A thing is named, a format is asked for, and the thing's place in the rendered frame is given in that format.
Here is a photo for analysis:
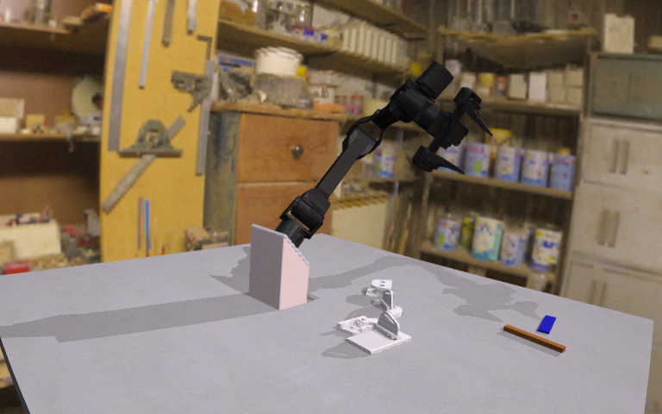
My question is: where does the blue rectangular block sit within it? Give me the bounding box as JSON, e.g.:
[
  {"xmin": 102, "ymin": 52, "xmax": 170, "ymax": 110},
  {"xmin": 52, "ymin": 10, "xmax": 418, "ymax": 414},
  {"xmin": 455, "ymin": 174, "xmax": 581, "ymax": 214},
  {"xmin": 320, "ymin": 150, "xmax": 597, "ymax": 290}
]
[{"xmin": 537, "ymin": 315, "xmax": 556, "ymax": 334}]

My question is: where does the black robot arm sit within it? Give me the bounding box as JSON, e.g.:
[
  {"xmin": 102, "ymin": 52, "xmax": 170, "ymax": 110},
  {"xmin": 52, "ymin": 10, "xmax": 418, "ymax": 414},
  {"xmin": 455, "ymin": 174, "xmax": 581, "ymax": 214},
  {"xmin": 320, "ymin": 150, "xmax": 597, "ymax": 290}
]
[{"xmin": 275, "ymin": 61, "xmax": 469, "ymax": 249}]

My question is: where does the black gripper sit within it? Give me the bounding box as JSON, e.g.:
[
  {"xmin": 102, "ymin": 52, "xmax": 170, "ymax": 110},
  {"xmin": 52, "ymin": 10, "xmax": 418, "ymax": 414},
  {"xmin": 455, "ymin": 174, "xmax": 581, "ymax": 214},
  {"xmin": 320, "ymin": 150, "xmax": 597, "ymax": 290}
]
[{"xmin": 412, "ymin": 87, "xmax": 492, "ymax": 175}]

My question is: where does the orange long thin bar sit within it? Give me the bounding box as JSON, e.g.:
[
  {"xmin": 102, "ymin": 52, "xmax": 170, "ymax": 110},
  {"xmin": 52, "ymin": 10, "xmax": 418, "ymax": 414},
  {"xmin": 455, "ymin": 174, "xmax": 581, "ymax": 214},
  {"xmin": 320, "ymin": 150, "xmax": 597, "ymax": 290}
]
[{"xmin": 503, "ymin": 325, "xmax": 566, "ymax": 353}]

